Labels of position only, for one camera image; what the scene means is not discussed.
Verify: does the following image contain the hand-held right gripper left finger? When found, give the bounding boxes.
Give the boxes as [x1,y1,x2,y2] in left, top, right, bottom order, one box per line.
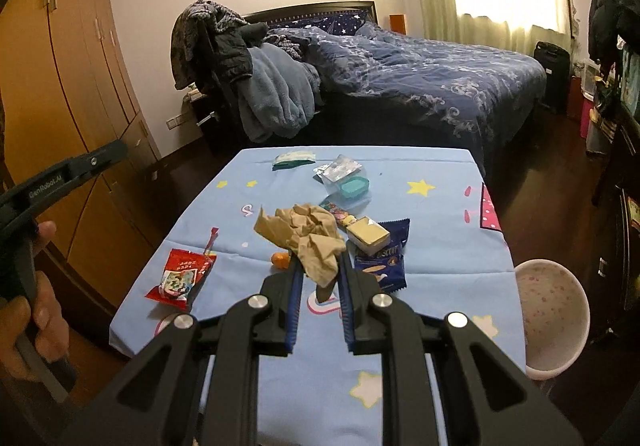
[62,253,306,446]

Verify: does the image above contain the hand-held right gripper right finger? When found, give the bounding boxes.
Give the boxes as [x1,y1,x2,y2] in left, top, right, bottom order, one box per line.
[339,253,586,446]

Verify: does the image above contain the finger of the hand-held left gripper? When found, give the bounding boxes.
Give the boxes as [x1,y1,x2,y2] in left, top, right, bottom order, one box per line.
[0,140,130,227]

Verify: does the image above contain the brown paper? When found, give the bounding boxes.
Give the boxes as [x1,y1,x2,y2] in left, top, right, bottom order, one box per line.
[254,203,349,302]

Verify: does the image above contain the silver blister pack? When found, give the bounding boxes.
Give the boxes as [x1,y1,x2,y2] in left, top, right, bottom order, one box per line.
[312,155,363,184]

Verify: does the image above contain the green and white packet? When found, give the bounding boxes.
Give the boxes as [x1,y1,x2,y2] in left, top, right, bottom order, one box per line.
[272,149,317,172]

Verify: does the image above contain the person's left hand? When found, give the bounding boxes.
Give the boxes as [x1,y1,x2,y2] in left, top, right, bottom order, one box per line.
[0,220,73,382]

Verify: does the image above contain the blue snack packet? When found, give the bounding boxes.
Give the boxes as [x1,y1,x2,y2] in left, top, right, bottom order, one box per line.
[354,217,412,294]

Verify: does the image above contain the small yellow box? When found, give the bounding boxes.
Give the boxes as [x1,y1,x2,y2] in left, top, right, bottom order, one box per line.
[345,217,391,248]

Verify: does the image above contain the wooden wardrobe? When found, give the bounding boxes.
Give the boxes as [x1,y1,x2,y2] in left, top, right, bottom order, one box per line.
[0,0,166,322]

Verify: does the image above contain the colourful candy wrapper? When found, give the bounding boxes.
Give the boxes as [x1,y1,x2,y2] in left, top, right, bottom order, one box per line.
[319,199,358,229]

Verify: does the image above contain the red snack packet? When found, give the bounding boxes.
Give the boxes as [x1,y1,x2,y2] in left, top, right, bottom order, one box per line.
[145,227,219,311]

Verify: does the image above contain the light blue star tablecloth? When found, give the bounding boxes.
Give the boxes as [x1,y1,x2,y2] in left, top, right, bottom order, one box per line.
[109,146,531,446]

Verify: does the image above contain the teal container in clear wrap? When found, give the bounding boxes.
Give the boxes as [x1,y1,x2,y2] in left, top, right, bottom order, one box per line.
[322,163,373,207]

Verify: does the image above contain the dark bedside table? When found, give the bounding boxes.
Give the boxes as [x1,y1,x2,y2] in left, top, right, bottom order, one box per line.
[192,91,241,154]

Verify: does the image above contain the grey patterned garment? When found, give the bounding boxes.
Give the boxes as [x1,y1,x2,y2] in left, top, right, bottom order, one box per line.
[170,0,248,90]

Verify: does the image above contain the dark quilted jacket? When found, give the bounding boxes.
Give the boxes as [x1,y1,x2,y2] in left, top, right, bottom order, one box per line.
[207,24,268,82]

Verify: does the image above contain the blue fleece blanket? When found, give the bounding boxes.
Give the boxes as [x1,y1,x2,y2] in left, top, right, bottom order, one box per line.
[237,44,326,143]

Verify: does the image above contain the bed with blue duvet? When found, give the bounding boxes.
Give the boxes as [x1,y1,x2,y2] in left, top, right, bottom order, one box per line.
[265,9,548,177]

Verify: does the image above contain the dark cabinet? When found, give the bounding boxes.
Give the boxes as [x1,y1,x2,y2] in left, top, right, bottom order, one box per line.
[590,101,640,377]

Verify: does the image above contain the navy star pillow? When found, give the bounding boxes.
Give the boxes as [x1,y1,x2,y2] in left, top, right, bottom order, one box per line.
[285,11,373,34]

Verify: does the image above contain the dark wooden headboard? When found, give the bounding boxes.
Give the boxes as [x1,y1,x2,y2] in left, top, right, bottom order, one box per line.
[242,0,378,24]

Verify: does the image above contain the black suitcase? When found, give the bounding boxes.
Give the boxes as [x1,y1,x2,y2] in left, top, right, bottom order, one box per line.
[532,40,571,114]

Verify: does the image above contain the plastic storage boxes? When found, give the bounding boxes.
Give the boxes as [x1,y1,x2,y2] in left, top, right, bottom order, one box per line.
[580,61,621,154]

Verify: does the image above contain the hanging dark coat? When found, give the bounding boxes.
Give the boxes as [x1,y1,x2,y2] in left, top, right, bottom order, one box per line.
[587,0,632,72]

